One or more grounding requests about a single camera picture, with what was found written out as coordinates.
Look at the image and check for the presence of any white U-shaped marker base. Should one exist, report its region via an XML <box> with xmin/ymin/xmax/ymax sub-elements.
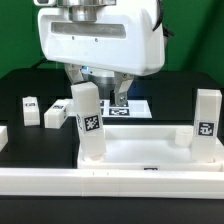
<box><xmin>44</xmin><ymin>99</ymin><xmax>152</xmax><ymax>129</ymax></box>

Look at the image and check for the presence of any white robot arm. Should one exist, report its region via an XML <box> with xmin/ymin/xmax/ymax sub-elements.
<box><xmin>33</xmin><ymin>0</ymin><xmax>172</xmax><ymax>105</ymax></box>

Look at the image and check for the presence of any white desk top tray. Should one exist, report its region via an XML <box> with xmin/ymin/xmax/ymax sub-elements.
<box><xmin>77</xmin><ymin>125</ymin><xmax>224</xmax><ymax>172</ymax></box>

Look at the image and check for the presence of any white L-shaped obstacle fence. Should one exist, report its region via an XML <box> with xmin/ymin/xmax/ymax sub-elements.
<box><xmin>0</xmin><ymin>168</ymin><xmax>224</xmax><ymax>199</ymax></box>

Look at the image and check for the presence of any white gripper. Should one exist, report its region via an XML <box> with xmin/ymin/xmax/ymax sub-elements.
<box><xmin>38</xmin><ymin>6</ymin><xmax>165</xmax><ymax>107</ymax></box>

